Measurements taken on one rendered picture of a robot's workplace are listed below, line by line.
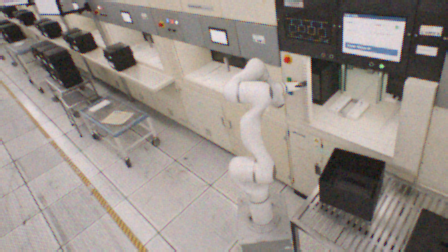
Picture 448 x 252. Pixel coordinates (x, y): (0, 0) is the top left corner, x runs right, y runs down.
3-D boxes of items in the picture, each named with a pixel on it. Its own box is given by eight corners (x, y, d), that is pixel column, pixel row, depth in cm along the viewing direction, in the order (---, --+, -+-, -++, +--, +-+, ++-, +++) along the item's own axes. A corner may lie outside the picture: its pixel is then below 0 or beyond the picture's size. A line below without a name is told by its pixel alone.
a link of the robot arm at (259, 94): (248, 173, 148) (279, 177, 143) (240, 186, 137) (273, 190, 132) (241, 78, 135) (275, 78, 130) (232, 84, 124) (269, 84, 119)
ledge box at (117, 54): (107, 67, 363) (98, 48, 350) (128, 59, 378) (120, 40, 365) (117, 73, 343) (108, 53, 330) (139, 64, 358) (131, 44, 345)
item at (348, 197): (334, 167, 180) (334, 146, 170) (383, 182, 165) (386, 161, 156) (318, 201, 161) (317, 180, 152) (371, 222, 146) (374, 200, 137)
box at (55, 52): (49, 69, 413) (39, 52, 399) (70, 61, 429) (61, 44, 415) (56, 74, 394) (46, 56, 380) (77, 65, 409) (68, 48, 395)
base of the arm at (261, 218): (246, 235, 151) (240, 212, 141) (245, 203, 167) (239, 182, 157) (282, 230, 150) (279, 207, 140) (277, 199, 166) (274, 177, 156)
